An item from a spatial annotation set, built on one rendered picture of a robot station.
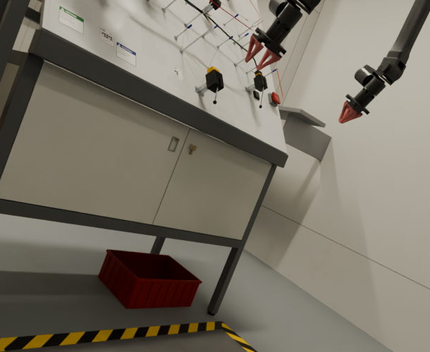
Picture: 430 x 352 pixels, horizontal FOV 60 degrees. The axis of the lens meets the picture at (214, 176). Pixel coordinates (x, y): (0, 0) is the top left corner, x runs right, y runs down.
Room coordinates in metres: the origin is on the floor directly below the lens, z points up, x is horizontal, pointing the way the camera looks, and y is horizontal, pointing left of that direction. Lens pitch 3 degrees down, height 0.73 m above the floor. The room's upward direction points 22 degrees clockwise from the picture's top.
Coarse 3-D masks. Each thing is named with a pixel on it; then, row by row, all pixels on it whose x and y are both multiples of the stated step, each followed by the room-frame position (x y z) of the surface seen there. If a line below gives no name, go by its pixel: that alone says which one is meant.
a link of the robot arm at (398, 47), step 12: (420, 0) 1.35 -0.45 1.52; (420, 12) 1.34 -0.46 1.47; (408, 24) 1.36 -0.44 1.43; (420, 24) 1.35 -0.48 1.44; (408, 36) 1.34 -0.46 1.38; (396, 48) 1.36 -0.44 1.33; (408, 48) 1.35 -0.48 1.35; (384, 60) 1.38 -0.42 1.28; (396, 60) 1.34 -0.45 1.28; (396, 72) 1.36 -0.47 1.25
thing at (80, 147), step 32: (32, 96) 0.99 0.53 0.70; (64, 96) 1.05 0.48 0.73; (96, 96) 1.11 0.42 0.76; (32, 128) 1.01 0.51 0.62; (64, 128) 1.07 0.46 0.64; (96, 128) 1.13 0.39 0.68; (128, 128) 1.21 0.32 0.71; (160, 128) 1.29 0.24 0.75; (32, 160) 1.03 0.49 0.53; (64, 160) 1.09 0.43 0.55; (96, 160) 1.16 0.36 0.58; (128, 160) 1.24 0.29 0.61; (160, 160) 1.33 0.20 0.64; (0, 192) 1.00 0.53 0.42; (32, 192) 1.05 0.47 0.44; (64, 192) 1.12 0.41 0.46; (96, 192) 1.19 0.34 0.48; (128, 192) 1.27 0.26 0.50; (160, 192) 1.36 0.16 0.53
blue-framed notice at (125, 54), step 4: (116, 44) 1.13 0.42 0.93; (120, 44) 1.14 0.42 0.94; (116, 48) 1.12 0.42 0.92; (120, 48) 1.13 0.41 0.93; (124, 48) 1.15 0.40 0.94; (128, 48) 1.16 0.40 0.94; (116, 52) 1.11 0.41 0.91; (120, 52) 1.13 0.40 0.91; (124, 52) 1.14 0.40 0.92; (128, 52) 1.15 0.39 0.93; (132, 52) 1.17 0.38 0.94; (116, 56) 1.11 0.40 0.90; (120, 56) 1.12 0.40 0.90; (124, 56) 1.13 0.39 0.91; (128, 56) 1.15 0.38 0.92; (132, 56) 1.16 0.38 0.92; (124, 60) 1.13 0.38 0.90; (128, 60) 1.14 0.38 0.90; (132, 60) 1.16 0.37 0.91; (132, 64) 1.15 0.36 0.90
